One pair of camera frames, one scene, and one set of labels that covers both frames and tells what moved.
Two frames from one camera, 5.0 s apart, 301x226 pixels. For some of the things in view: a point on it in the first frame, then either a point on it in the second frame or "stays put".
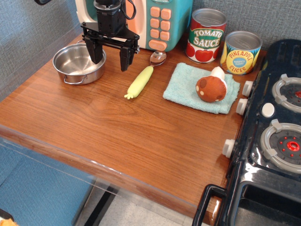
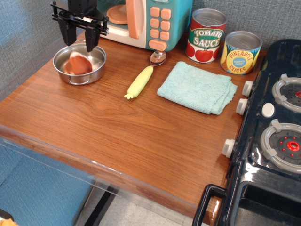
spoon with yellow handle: x=156 y=57 stays put
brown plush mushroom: x=213 y=88 -> x=77 y=64
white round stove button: x=268 y=109 stays put
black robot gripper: x=111 y=26 -> x=85 y=13
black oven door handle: x=209 y=190 stays put
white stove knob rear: x=247 y=88 stays put
